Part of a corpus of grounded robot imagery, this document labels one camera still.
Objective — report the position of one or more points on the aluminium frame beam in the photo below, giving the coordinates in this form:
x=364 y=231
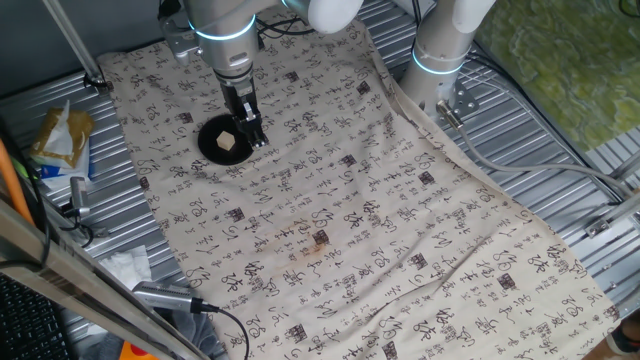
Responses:
x=75 y=280

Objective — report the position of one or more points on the silver camera on black mount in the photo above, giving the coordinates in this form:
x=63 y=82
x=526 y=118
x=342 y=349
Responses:
x=78 y=192

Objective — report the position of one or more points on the aluminium pole with clamp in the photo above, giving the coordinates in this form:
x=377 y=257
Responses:
x=70 y=35

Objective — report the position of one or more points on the crumpled white tissue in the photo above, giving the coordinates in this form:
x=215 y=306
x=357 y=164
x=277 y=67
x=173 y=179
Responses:
x=125 y=267

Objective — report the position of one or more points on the black keyboard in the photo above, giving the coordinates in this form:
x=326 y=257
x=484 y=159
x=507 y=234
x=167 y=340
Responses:
x=25 y=325

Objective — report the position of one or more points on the aluminium frame profile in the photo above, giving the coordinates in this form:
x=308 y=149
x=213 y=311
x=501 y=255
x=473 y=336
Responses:
x=620 y=212

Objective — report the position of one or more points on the beige calligraphy print cloth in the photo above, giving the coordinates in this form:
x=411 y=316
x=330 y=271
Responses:
x=350 y=200

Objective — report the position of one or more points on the dark sneaker shoe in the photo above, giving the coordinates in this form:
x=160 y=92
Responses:
x=625 y=342

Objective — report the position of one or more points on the silver depth camera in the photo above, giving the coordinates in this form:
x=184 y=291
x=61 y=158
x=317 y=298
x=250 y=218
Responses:
x=165 y=297

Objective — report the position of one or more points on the orange pole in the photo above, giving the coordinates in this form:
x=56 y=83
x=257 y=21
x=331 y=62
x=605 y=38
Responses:
x=12 y=185

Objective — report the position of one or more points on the black round dish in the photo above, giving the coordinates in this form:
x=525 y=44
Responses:
x=210 y=152

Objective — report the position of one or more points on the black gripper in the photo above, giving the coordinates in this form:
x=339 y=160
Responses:
x=235 y=95

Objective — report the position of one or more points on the orange emergency stop box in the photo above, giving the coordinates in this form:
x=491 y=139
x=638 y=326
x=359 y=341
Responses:
x=135 y=352

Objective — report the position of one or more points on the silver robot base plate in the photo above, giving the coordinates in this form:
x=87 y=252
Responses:
x=465 y=102

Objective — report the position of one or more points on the small wooden cube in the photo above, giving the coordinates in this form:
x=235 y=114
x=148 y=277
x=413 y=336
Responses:
x=226 y=141

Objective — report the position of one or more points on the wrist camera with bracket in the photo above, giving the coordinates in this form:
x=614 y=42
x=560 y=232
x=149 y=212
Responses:
x=175 y=37

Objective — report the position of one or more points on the yellow tissue pack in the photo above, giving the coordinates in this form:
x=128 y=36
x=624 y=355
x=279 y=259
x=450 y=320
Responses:
x=75 y=135

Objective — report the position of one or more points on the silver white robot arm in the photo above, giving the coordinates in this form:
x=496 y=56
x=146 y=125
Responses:
x=227 y=45

